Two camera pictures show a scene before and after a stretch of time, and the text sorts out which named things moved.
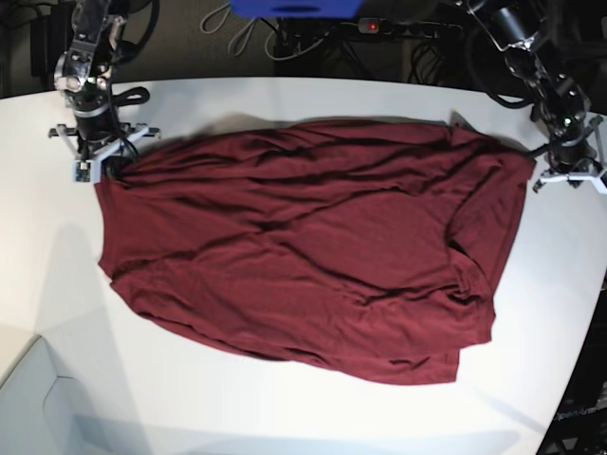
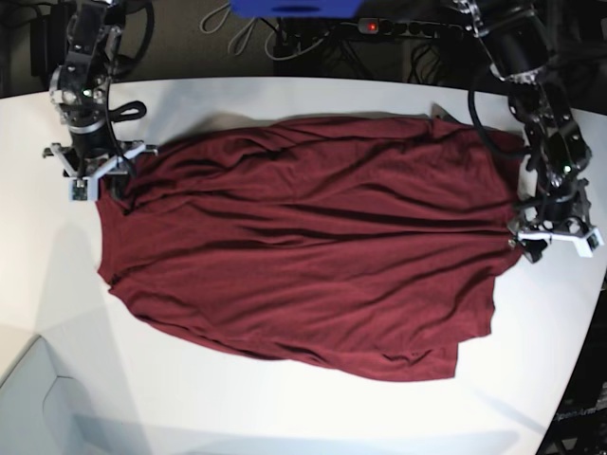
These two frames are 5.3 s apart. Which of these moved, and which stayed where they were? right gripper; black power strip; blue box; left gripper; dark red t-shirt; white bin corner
Moved: left gripper; right gripper
Stayed: black power strip; white bin corner; blue box; dark red t-shirt
